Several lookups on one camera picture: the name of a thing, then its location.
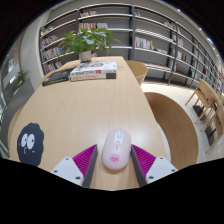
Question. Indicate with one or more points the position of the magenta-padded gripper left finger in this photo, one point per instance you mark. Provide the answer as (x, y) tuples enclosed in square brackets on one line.
[(68, 170)]

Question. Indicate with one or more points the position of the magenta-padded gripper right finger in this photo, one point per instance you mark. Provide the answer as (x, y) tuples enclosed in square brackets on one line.
[(160, 169)]

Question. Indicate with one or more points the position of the pale pink computer mouse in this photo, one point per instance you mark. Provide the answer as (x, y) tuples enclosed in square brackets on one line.
[(116, 150)]

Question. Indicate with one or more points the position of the dark cartoon-face mouse pad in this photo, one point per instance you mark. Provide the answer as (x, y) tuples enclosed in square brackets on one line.
[(31, 151)]

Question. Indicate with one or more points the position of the curved wooden chair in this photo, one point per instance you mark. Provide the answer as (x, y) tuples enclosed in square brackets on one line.
[(137, 70), (176, 130)]

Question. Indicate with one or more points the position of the group of slatted wooden chairs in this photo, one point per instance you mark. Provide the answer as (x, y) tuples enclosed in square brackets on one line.
[(208, 106)]

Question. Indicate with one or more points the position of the black hardcover book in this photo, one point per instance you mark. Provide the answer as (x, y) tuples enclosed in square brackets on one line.
[(56, 77)]

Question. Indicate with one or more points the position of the red-spined book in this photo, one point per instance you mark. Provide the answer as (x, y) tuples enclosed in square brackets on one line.
[(93, 76)]

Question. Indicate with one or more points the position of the small potted ledge plant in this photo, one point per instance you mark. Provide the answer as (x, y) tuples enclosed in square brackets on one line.
[(21, 77)]

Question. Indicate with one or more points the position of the white illustrated cover book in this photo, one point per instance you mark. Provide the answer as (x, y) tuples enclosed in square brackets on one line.
[(95, 67)]

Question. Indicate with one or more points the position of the green potted table plant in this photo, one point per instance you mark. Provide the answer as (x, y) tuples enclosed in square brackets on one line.
[(85, 40)]

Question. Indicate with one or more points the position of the group of ceiling lights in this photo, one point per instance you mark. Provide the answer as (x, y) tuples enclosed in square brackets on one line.
[(210, 40)]

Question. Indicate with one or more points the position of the grey bookshelf unit with books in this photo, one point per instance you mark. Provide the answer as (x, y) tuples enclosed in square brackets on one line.
[(146, 26)]

